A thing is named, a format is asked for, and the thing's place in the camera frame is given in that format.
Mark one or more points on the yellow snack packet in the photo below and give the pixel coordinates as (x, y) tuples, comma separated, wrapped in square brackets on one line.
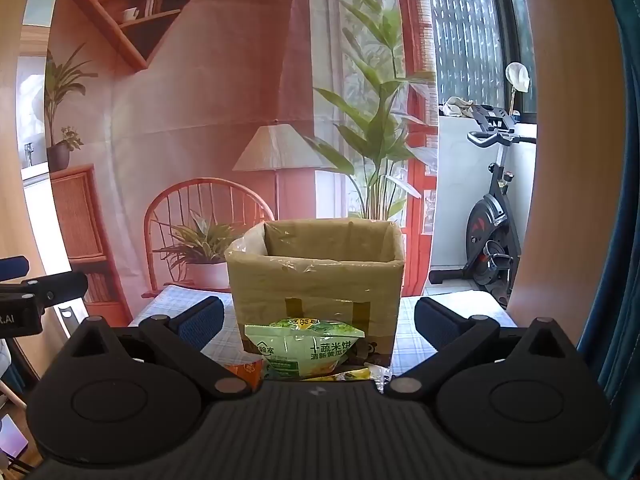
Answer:
[(357, 374)]

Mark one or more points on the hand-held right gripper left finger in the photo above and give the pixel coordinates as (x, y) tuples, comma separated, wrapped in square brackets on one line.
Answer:
[(202, 320)]

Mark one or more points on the teal curtain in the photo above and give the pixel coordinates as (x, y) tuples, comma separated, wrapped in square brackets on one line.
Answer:
[(620, 260)]

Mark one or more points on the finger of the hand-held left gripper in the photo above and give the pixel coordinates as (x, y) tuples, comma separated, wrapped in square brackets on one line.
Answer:
[(14, 267), (60, 287)]

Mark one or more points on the taped cardboard box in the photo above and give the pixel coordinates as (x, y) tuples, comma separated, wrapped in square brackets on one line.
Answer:
[(310, 280)]

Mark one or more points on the crumpled beige cloth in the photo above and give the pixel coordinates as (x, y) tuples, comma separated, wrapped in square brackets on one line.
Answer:
[(456, 106)]

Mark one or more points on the orange snack bag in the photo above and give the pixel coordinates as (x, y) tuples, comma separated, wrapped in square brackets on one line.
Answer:
[(247, 372)]

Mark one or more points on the white partition wall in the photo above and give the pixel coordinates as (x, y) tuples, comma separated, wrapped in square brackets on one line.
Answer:
[(452, 185)]

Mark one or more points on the black exercise bike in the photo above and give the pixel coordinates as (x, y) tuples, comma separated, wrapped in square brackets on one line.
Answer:
[(487, 240)]

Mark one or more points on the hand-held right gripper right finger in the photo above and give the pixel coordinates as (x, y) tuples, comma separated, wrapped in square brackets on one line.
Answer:
[(436, 321)]

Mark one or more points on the plaid strawberry tablecloth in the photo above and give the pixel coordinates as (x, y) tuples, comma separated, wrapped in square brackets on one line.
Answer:
[(165, 305)]

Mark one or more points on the window with metal grille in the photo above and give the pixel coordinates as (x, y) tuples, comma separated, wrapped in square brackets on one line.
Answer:
[(465, 35)]

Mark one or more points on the green snack packet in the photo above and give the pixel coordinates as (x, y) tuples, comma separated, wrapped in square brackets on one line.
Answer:
[(300, 347)]

